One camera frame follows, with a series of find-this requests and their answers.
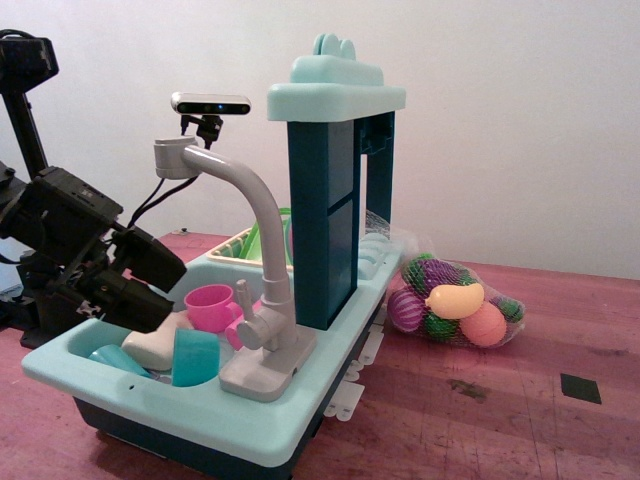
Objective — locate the silver depth camera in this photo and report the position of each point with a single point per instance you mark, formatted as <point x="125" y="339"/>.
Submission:
<point x="206" y="112"/>

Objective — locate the orange toy fruit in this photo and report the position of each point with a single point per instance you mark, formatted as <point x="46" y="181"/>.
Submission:
<point x="486" y="327"/>

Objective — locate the teal toy sink unit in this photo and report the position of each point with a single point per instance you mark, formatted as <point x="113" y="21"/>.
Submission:
<point x="340" y="119"/>

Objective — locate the green toy plate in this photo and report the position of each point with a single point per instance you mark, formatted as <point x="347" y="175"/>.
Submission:
<point x="252" y="247"/>

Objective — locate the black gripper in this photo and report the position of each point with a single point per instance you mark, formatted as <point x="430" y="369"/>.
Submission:
<point x="60" y="216"/>

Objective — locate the purple striped toy vegetable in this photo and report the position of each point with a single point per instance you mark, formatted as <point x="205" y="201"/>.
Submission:
<point x="406" y="310"/>

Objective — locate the grey toy faucet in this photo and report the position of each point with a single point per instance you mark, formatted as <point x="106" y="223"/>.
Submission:
<point x="275" y="346"/>

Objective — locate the pink toy cup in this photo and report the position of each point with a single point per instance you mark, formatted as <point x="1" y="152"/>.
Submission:
<point x="231" y="330"/>
<point x="212" y="308"/>

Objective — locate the black tape patch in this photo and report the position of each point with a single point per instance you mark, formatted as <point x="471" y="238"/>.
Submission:
<point x="580" y="388"/>

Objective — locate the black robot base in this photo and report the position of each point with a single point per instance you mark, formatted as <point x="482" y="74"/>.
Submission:
<point x="34" y="308"/>

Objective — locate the mesh bag of toy food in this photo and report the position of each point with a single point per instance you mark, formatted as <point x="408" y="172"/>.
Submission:
<point x="421" y="270"/>

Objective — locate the teal toy cup upright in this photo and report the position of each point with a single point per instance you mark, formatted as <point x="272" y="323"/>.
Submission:
<point x="196" y="357"/>

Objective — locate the yellow toy mango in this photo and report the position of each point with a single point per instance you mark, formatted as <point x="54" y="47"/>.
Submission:
<point x="453" y="302"/>

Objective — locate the grey faucet lever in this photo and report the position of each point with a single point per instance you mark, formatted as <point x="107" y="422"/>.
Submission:
<point x="244" y="300"/>

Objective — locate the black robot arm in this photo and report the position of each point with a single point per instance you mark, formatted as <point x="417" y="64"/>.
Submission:
<point x="28" y="61"/>

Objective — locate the teal toy cup lying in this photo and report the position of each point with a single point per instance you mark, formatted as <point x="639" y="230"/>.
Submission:
<point x="114" y="356"/>

